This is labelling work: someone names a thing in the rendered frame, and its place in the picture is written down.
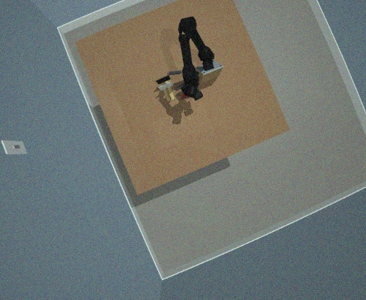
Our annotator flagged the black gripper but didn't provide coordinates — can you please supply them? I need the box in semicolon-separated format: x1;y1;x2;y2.
194;89;203;100

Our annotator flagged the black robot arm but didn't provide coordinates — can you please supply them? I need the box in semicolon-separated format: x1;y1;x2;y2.
178;16;214;98

